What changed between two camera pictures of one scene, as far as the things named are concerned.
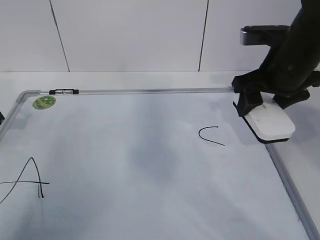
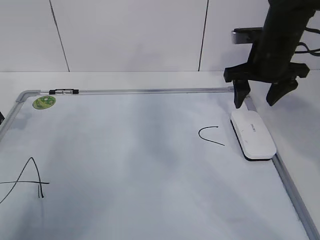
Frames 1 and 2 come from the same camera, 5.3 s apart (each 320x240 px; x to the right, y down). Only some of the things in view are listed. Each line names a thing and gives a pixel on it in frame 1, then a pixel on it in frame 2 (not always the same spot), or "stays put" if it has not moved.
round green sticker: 44,102 stays put
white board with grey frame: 161,164 stays put
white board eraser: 269,121 → 253,136
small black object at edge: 2,118 stays put
